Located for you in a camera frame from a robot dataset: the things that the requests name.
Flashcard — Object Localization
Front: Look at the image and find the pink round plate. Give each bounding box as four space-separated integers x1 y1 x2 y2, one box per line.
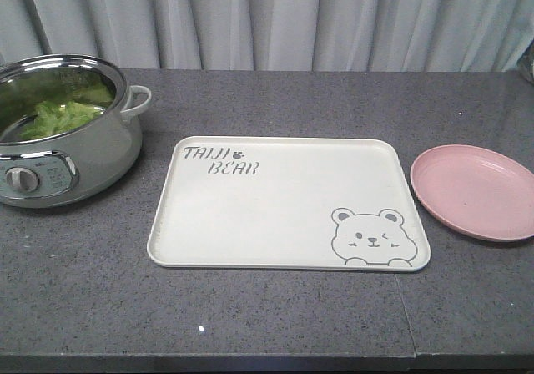
410 144 533 242

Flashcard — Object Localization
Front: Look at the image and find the green lettuce leaf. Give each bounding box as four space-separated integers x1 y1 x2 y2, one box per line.
19 84 114 140

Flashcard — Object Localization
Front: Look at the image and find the cream bear serving tray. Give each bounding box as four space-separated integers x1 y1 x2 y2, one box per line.
147 136 431 272

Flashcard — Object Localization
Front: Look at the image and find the white pleated curtain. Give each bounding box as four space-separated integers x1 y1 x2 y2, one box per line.
1 0 533 72

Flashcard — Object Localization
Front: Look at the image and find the green electric cooking pot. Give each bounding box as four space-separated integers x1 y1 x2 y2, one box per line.
1 54 152 208

